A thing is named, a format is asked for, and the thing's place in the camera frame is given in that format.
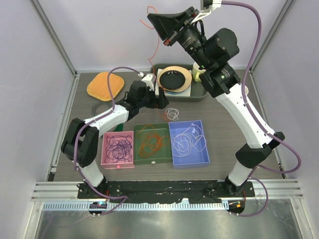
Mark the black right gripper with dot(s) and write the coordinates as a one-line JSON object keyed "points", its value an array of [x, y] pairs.
{"points": [[164, 23]]}

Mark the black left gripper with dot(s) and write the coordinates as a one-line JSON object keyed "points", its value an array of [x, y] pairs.
{"points": [[160, 102]]}

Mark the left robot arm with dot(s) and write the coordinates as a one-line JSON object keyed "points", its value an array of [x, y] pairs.
{"points": [[80, 143]]}

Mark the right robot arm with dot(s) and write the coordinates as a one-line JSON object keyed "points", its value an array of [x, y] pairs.
{"points": [[223, 84]]}

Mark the black and tan plate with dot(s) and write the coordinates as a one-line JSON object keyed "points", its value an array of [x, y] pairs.
{"points": [[174, 79]]}

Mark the white square plate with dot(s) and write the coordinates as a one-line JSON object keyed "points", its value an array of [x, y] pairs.
{"points": [[185, 93]]}

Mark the green box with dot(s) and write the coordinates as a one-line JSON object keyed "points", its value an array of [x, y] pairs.
{"points": [[152, 144]]}

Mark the yellow mug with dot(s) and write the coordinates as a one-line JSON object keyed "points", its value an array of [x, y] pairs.
{"points": [[196, 72]]}

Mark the blue box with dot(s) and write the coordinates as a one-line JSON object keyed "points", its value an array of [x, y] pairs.
{"points": [[188, 144]]}

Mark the wooden cutting board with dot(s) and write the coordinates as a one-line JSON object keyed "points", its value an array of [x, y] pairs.
{"points": [[98, 87]]}

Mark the pink box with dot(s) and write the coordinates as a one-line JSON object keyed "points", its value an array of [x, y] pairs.
{"points": [[118, 150]]}

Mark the pink mug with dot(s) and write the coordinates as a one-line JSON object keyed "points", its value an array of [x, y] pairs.
{"points": [[246, 90]]}

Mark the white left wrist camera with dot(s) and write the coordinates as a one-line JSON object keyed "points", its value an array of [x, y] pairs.
{"points": [[149, 79]]}

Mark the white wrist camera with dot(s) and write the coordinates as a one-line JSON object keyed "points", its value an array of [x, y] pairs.
{"points": [[206, 8], [149, 79]]}

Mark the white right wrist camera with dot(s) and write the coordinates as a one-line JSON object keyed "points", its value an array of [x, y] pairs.
{"points": [[206, 8]]}

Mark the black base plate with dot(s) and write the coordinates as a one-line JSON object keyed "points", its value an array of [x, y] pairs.
{"points": [[168, 192]]}

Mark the white slotted cable duct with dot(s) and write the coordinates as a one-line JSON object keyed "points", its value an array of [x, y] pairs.
{"points": [[93, 206]]}

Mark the aluminium corner post left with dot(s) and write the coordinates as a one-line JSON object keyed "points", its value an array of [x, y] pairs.
{"points": [[50, 30]]}

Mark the aluminium corner post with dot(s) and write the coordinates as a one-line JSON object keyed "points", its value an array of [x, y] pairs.
{"points": [[50, 30], [288, 4]]}

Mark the aluminium corner post right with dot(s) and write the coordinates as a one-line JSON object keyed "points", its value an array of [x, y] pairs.
{"points": [[288, 4]]}

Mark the aluminium front rail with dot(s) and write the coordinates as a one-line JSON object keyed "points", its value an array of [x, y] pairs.
{"points": [[66, 191]]}

